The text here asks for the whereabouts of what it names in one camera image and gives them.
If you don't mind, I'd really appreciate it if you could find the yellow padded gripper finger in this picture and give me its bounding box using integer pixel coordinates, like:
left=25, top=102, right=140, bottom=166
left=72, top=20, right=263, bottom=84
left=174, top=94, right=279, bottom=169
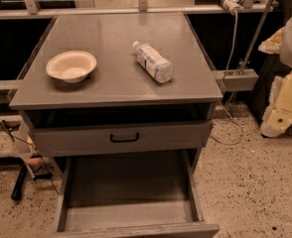
left=260, top=71, right=292, bottom=137
left=258, top=28, right=284, bottom=55

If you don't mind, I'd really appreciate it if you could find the blue plastic water bottle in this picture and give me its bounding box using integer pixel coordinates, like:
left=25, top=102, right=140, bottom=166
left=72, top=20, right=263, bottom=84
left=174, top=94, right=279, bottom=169
left=132, top=42, right=173, bottom=83

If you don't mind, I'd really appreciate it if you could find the closed grey upper drawer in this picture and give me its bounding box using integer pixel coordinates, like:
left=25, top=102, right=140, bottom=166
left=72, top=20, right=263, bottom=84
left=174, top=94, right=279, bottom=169
left=31, top=121, right=212, bottom=157

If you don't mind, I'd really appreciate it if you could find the grey drawer cabinet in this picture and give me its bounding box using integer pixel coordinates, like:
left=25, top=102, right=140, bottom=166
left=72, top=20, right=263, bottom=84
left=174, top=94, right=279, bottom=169
left=8, top=12, right=224, bottom=238

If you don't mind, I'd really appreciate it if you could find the open grey middle drawer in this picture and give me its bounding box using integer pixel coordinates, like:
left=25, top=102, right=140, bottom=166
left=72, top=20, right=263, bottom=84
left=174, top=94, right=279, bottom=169
left=53, top=151, right=219, bottom=238

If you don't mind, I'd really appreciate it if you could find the diagonal metal rod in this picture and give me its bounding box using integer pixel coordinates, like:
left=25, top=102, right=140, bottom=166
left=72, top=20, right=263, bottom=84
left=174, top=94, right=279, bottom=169
left=225, top=0, right=281, bottom=106

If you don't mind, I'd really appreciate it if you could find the white paper bowl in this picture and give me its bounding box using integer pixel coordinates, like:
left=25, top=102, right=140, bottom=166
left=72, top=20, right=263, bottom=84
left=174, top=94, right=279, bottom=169
left=46, top=51, right=97, bottom=83

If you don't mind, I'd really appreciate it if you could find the grey metal side bracket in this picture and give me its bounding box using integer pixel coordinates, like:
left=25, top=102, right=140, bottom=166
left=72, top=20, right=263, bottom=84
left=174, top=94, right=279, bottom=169
left=213, top=69, right=258, bottom=92

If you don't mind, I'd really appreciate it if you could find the white power cable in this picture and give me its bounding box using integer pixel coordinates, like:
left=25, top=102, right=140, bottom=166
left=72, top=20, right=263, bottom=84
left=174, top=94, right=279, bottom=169
left=209, top=9, right=246, bottom=147

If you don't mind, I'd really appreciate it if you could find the black drawer handle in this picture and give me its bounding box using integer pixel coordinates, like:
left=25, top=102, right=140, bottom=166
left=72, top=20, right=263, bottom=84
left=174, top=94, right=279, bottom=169
left=109, top=133, right=140, bottom=144

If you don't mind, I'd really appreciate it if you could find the grey metal left bracket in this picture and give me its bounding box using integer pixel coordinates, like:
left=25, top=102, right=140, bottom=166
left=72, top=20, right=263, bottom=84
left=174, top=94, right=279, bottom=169
left=0, top=79, right=22, bottom=104

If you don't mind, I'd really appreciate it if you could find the black cable on floor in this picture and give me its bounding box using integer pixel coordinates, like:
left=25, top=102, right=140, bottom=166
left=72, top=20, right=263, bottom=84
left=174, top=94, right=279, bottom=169
left=0, top=96, right=61, bottom=195

